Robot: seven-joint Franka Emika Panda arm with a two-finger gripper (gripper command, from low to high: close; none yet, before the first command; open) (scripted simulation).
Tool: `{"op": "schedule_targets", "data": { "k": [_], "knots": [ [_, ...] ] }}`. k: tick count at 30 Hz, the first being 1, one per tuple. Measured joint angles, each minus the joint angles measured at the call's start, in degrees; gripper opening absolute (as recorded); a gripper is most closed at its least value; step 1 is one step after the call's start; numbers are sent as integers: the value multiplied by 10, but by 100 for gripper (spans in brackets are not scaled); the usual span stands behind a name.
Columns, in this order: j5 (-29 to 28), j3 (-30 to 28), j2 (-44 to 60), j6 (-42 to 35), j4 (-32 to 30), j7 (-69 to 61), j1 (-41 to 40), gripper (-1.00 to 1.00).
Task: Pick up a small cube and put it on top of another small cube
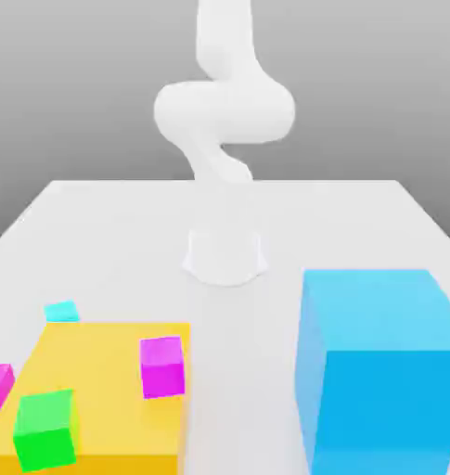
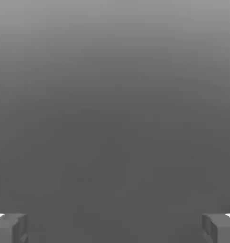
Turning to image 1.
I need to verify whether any small green cube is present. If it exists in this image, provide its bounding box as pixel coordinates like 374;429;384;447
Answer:
12;388;78;474

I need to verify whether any small cyan cube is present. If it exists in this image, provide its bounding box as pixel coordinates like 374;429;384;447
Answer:
43;300;81;323

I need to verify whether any large yellow box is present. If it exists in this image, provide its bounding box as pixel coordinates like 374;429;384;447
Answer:
0;321;192;475

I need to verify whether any large blue box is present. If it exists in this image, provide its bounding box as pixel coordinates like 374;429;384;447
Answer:
294;268;450;475

